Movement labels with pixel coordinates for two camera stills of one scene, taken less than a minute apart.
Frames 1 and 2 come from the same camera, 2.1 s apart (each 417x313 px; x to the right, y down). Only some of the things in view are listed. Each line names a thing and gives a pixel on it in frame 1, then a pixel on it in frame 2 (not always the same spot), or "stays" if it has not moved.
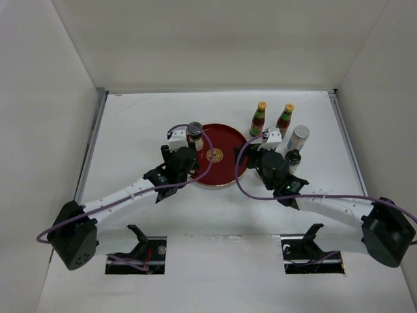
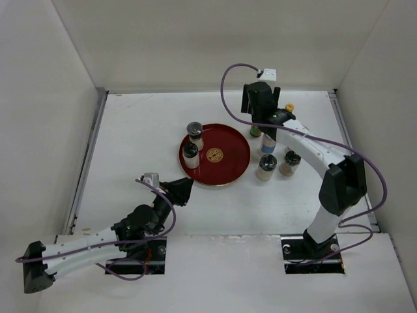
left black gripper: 167,153 to 180,188
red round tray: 221,170 stays
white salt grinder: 194,134 stays
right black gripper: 247,151 to 246,102
